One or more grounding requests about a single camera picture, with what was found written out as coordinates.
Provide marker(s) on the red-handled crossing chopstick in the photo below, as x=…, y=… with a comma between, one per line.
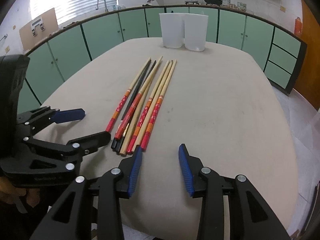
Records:
x=137, y=99

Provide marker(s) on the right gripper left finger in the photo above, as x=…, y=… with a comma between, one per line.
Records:
x=97, y=200

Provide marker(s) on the person's left hand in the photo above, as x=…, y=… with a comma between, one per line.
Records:
x=11, y=195

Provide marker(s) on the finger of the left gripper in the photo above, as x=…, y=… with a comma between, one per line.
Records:
x=68, y=116
x=91, y=143

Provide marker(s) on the white plastic container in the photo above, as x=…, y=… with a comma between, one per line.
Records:
x=195, y=31
x=172, y=28

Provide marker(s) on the plain bamboo chopstick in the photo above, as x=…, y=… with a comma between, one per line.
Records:
x=133, y=122

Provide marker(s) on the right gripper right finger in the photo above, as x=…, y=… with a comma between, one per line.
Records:
x=250, y=216

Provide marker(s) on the orange gas cylinder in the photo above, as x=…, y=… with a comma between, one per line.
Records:
x=298, y=27

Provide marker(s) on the right white plastic container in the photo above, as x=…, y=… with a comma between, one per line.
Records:
x=195, y=31

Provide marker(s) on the black wok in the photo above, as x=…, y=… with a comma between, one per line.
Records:
x=213, y=2

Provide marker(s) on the cardboard box on counter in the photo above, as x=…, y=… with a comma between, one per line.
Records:
x=38, y=29

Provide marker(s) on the green base cabinet run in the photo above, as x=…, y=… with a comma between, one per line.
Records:
x=278, y=52

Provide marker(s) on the wooden door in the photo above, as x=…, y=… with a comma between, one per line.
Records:
x=307, y=83

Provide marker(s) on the left white plastic container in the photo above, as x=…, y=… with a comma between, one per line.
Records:
x=172, y=28

